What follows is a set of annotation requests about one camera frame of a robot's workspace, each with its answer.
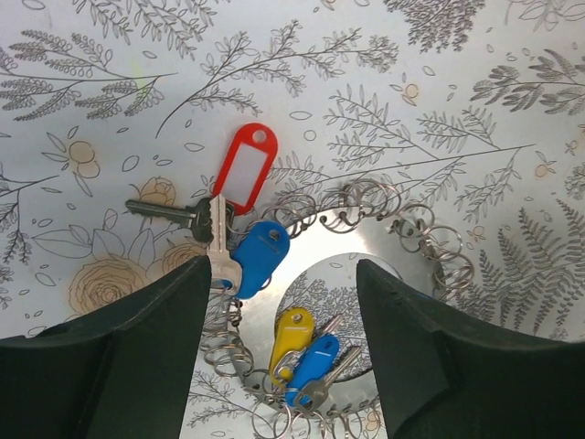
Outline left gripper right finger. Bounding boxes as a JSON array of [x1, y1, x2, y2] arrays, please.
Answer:
[[356, 260, 584, 438]]

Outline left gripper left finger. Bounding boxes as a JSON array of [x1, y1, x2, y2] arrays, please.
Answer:
[[1, 256, 211, 438]]

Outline blue key fob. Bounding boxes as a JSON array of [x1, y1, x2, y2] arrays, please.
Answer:
[[285, 334, 340, 407], [232, 220, 291, 300]]

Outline yellow key fob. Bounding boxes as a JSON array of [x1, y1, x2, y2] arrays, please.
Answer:
[[269, 307, 314, 389]]

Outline metal disc keyring holder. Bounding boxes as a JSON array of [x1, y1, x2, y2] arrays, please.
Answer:
[[195, 179, 474, 438]]

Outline bright silver key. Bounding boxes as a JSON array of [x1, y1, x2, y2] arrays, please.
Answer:
[[207, 194, 242, 294]]

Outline dark silver key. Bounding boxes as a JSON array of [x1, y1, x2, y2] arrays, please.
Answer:
[[125, 198, 213, 244]]

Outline floral table mat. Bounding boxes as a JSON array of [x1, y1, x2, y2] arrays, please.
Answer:
[[1, 1, 584, 438]]

